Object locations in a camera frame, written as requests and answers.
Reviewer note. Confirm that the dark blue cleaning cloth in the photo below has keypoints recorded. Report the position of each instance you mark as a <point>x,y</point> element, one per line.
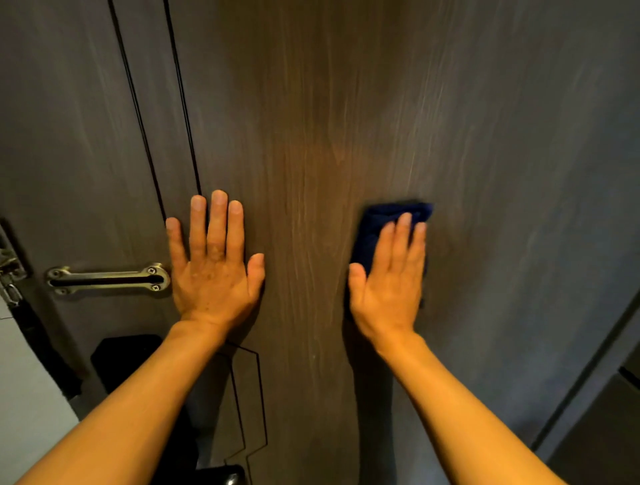
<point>372,232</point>

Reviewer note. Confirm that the person's right hand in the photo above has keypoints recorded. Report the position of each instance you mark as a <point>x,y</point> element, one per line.
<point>387,305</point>

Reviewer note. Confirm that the person's right middle finger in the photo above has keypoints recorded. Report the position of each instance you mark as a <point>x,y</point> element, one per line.
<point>401,242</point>

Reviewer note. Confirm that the brass door guard plate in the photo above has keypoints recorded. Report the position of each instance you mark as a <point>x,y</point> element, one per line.
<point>107,279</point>

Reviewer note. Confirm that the person's right forearm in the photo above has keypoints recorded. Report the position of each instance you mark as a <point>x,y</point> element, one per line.
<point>460,419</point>

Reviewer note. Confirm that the person's left hand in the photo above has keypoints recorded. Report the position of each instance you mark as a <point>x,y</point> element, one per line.
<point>212,290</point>

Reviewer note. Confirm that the grey door frame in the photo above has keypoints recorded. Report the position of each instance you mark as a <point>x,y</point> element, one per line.
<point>585,389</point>

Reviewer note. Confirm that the black door lock body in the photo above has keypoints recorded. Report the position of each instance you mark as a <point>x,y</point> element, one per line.
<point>125,364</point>

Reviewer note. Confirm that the brass door guard swing bar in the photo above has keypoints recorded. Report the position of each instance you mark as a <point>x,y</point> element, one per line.
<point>9,277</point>

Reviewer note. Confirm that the dark wooden door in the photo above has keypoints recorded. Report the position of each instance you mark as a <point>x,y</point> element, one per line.
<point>325,125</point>

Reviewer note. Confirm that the person's left middle finger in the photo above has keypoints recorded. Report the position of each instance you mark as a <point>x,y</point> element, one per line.
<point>217,222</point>

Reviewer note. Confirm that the person's left forearm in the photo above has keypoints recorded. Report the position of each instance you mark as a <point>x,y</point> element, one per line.
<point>125,414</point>

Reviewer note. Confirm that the person's right thumb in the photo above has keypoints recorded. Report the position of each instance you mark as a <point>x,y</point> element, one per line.
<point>357,285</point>

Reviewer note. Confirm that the person's left thumb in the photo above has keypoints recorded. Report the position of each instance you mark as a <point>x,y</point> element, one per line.
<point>256,277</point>

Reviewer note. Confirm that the person's left little finger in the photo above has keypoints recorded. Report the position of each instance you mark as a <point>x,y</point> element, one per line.
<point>175,247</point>

